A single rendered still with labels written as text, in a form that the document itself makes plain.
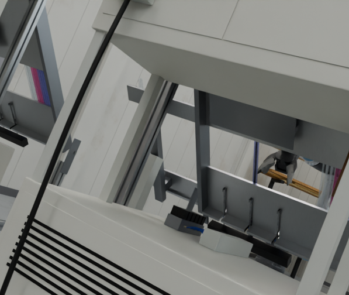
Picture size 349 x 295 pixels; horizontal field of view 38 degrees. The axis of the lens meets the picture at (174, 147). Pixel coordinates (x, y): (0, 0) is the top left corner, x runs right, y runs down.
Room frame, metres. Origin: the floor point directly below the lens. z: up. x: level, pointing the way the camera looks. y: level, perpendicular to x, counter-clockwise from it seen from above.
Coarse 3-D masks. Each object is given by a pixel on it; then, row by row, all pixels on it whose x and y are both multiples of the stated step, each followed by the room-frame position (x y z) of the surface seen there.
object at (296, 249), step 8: (208, 208) 1.97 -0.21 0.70; (208, 216) 1.95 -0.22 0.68; (216, 216) 1.93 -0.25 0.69; (224, 216) 1.93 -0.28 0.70; (232, 224) 1.89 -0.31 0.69; (240, 224) 1.88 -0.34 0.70; (248, 224) 1.88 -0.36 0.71; (248, 232) 1.85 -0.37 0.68; (256, 232) 1.85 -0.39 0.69; (264, 232) 1.84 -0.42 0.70; (264, 240) 1.82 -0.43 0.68; (272, 240) 1.81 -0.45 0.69; (280, 240) 1.81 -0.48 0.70; (288, 248) 1.77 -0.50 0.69; (296, 248) 1.77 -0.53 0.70; (304, 248) 1.77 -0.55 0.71; (304, 256) 1.74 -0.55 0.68; (336, 264) 1.70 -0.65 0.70
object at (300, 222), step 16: (208, 176) 1.89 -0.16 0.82; (224, 176) 1.83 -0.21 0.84; (208, 192) 1.93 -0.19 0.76; (224, 192) 1.86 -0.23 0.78; (240, 192) 1.82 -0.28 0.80; (256, 192) 1.78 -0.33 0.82; (272, 192) 1.73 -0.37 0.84; (240, 208) 1.87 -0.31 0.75; (256, 208) 1.82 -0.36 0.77; (272, 208) 1.77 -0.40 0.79; (288, 208) 1.72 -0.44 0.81; (304, 208) 1.68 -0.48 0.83; (320, 208) 1.64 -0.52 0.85; (256, 224) 1.86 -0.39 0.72; (272, 224) 1.81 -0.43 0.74; (288, 224) 1.76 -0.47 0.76; (304, 224) 1.72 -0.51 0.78; (320, 224) 1.67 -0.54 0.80; (288, 240) 1.80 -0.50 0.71; (304, 240) 1.76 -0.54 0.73; (336, 256) 1.70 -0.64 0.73
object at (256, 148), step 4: (256, 144) 1.67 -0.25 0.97; (256, 148) 1.68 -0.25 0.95; (256, 152) 1.69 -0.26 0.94; (256, 156) 1.70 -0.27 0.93; (256, 160) 1.71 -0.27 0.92; (256, 164) 1.72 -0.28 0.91; (256, 168) 1.73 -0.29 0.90; (256, 172) 1.74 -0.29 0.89; (256, 176) 1.75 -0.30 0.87; (256, 180) 1.76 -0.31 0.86
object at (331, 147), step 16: (208, 96) 1.67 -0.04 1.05; (208, 112) 1.71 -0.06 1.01; (224, 112) 1.62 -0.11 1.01; (240, 112) 1.58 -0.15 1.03; (256, 112) 1.54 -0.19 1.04; (272, 112) 1.50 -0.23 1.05; (224, 128) 1.71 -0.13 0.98; (240, 128) 1.61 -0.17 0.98; (256, 128) 1.57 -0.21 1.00; (272, 128) 1.53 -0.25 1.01; (288, 128) 1.50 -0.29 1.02; (304, 128) 1.51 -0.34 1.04; (320, 128) 1.47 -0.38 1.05; (272, 144) 1.61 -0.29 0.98; (288, 144) 1.53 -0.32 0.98; (304, 144) 1.54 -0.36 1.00; (320, 144) 1.50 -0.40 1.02; (336, 144) 1.47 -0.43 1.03; (320, 160) 1.53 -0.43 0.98; (336, 160) 1.50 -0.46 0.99
